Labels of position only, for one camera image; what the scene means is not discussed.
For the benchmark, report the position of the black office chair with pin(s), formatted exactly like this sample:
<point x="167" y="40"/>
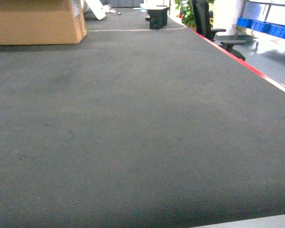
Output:
<point x="201" y="14"/>

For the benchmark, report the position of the large cardboard box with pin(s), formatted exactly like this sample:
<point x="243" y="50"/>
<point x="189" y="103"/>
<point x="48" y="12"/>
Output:
<point x="41" y="22"/>

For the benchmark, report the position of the white foam sheet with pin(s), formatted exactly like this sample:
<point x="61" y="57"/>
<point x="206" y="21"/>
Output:
<point x="95" y="9"/>

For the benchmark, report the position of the green potted plant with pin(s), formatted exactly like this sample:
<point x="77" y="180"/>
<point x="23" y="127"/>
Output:
<point x="186" y="13"/>

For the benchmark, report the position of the black plastic crate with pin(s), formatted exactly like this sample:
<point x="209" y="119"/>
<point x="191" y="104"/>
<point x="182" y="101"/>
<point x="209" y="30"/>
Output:
<point x="158" y="17"/>

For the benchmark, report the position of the blue bin beside chair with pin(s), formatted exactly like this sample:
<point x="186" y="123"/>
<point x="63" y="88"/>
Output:
<point x="272" y="29"/>

